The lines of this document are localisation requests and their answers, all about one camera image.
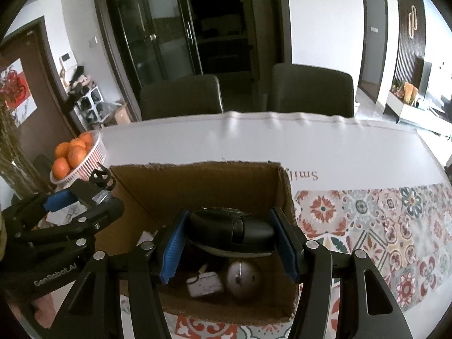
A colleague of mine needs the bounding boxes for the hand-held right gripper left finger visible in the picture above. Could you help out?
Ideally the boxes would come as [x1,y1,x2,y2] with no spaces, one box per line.
[35,209,191,339]

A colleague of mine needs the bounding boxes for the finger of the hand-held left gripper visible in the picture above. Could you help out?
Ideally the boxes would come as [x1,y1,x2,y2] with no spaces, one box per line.
[14,198,125,247]
[0,191,78,235]

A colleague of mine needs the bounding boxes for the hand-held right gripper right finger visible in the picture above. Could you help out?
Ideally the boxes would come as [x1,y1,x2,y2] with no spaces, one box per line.
[268,207,414,339]

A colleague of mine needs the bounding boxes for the white power adapter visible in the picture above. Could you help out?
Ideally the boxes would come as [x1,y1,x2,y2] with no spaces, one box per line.
[186,265,227,299]

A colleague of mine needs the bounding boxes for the round pale dome object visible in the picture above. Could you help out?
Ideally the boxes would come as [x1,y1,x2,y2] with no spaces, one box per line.
[226,258,262,302]

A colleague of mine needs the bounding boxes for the black computer mouse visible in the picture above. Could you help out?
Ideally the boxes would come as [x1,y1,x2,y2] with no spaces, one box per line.
[187,208,276,258]

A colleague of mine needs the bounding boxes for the person's left hand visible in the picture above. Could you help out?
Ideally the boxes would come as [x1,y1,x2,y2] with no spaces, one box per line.
[32,294,60,327]

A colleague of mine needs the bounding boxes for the white plastic fruit basket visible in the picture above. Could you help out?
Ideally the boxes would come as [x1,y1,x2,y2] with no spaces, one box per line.
[49,130,108,186]

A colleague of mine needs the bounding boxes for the dried brown branches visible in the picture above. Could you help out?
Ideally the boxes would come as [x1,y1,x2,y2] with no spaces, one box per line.
[0,106,43,198]

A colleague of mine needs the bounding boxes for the brown wooden door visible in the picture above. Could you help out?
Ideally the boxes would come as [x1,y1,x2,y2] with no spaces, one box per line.
[0,16,83,198]

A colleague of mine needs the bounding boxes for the small cardboard box on floor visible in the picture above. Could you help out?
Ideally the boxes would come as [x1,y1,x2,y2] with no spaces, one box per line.
[113,102,133,126]

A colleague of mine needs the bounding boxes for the white shoe rack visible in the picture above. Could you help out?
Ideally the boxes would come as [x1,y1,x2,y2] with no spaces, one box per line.
[65,65,105,129]

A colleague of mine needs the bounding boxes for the patterned white tablecloth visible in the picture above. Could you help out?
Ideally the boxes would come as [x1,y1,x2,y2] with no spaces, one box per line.
[95,111,452,339]

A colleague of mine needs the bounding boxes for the dark dining chair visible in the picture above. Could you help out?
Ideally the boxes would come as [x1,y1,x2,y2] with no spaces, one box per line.
[266,63,355,118]
[139,74,224,121]

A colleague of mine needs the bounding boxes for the white low media cabinet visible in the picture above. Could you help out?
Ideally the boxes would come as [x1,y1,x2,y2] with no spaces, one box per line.
[383,90,452,136]

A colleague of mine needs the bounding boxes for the dark glass door cabinet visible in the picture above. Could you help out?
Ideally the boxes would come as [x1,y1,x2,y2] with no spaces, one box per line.
[92,0,286,121]

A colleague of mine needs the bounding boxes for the orange paper bag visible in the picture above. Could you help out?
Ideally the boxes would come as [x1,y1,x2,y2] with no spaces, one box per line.
[403,82,419,105]

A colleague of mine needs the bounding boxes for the black television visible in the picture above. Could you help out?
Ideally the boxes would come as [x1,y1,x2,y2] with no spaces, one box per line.
[418,62,432,94]

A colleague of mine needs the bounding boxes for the dark grey room door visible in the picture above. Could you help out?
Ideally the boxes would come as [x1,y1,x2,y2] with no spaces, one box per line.
[358,0,389,96]

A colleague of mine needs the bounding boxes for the red wall poster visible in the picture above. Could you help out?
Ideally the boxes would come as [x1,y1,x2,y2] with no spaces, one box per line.
[0,58,38,126]

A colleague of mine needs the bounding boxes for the dark slatted wall panel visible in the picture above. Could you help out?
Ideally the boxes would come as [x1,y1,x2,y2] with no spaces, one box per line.
[392,0,428,89]

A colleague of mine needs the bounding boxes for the gold wall ornament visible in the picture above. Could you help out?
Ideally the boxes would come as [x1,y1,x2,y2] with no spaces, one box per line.
[408,6,418,39]

